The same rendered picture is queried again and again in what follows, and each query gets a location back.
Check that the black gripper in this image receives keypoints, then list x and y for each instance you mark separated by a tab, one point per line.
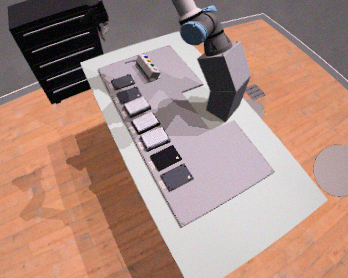
98	16

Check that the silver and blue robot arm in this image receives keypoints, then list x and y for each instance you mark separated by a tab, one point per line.
195	28

